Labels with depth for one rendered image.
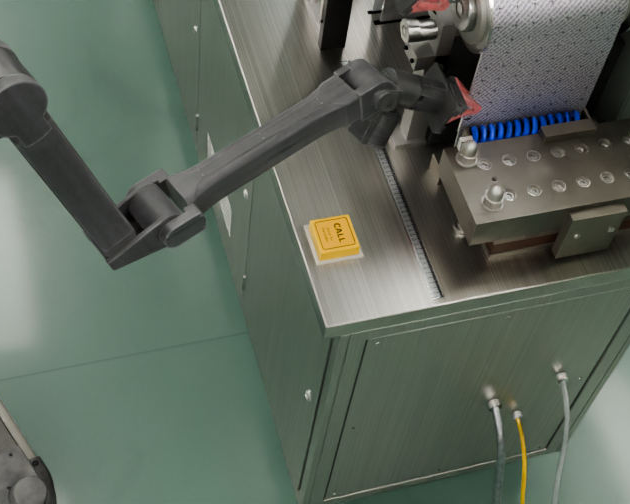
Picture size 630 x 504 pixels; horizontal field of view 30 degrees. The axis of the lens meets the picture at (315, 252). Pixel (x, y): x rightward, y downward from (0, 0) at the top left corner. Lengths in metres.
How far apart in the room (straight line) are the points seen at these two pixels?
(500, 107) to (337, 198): 0.32
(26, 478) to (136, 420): 0.47
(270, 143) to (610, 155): 0.63
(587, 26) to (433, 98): 0.27
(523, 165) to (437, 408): 0.58
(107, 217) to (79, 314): 1.35
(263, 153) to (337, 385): 0.54
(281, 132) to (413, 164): 0.44
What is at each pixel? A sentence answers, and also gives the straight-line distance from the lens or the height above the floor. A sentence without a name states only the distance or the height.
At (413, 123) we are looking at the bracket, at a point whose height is 0.96.
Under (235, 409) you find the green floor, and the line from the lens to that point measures 2.82.
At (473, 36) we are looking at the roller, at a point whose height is 1.23.
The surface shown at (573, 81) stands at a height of 1.11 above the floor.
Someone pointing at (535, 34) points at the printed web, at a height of 1.24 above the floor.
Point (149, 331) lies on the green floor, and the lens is 2.92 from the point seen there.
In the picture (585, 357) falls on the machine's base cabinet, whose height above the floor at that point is 0.57.
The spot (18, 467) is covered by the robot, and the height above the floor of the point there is 0.28.
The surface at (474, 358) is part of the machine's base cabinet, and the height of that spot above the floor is 0.67.
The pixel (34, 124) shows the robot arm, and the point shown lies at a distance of 1.41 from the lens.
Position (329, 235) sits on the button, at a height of 0.92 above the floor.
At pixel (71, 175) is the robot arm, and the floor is 1.31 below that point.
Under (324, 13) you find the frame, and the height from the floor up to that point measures 0.99.
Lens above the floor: 2.52
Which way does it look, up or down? 55 degrees down
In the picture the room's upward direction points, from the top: 10 degrees clockwise
